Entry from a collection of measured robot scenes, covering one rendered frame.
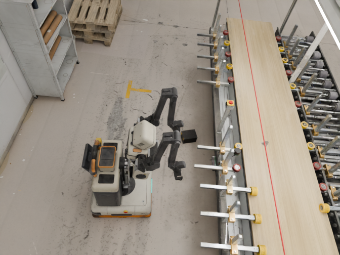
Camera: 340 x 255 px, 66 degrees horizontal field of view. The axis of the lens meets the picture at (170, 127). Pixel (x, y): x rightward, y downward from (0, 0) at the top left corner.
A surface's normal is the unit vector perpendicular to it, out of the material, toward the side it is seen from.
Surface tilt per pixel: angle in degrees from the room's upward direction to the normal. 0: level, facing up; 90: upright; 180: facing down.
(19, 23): 90
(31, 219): 0
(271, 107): 0
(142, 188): 0
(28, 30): 90
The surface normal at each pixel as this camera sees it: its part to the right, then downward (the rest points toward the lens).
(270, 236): 0.09, -0.59
